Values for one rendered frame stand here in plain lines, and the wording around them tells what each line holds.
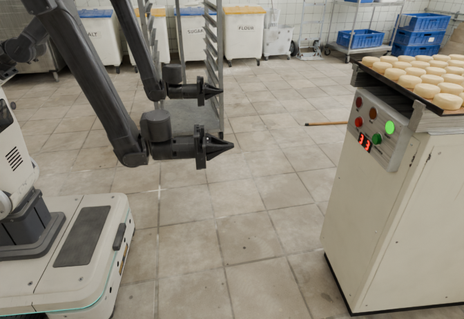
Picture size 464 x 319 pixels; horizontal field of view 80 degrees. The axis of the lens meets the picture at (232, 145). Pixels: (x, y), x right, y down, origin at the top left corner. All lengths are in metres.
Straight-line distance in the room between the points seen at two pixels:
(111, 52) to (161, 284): 3.17
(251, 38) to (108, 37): 1.84
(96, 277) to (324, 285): 0.91
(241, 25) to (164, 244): 3.10
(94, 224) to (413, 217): 1.14
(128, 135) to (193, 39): 3.29
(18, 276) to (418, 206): 1.27
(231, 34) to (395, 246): 3.41
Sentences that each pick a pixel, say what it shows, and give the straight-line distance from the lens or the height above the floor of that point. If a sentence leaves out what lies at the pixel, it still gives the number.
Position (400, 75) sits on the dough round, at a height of 0.92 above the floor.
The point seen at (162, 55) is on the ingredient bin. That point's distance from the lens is 3.94.
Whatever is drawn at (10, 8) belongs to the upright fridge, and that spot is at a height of 0.83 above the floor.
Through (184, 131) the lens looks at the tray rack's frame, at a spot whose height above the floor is 0.15.
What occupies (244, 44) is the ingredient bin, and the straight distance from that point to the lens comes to 4.02.
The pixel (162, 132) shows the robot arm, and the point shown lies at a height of 0.83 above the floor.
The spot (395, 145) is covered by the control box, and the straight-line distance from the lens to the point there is 0.79.
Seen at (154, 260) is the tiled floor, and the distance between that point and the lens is 1.44.
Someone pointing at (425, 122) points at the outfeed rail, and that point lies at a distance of 0.74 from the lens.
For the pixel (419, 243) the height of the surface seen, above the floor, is 0.46.
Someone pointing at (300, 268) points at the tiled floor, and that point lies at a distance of 1.41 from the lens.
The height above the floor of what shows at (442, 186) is 0.69.
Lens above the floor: 1.14
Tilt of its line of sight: 32 degrees down
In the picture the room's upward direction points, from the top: straight up
